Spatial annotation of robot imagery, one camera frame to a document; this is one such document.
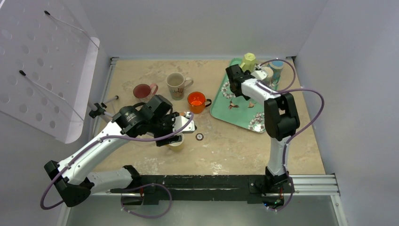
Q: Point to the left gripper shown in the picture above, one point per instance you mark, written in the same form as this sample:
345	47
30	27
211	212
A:
168	117

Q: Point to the blue mug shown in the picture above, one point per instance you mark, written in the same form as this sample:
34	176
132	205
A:
276	67

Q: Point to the cream mug with coral print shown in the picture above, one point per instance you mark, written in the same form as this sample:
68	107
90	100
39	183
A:
177	84

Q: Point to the beige dragon print mug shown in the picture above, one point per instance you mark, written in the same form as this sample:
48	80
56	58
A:
269	75

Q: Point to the pink halloween mug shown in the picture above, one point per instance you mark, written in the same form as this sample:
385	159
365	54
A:
145	91

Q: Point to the orange mug black handle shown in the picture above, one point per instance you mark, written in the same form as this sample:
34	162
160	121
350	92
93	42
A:
197	102

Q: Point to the white perforated panel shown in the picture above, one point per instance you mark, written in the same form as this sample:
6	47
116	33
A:
47	63

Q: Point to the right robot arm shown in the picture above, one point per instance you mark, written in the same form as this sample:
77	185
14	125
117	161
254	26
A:
281	119

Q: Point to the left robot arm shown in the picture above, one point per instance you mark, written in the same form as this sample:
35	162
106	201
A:
74	178

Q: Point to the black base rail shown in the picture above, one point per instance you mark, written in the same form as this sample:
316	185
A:
252	189

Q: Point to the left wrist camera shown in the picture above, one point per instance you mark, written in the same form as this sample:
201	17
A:
183	124

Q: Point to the green floral tray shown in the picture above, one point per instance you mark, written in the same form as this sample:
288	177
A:
247	114

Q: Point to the lime green mug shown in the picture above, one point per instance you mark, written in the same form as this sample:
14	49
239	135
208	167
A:
248	62

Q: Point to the yellow mug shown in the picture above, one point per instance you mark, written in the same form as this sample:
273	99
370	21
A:
177	146

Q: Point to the dark teal mug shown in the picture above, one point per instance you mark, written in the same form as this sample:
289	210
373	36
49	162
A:
144	110

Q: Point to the aluminium frame rail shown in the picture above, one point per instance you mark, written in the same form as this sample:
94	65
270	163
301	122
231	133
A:
305	185

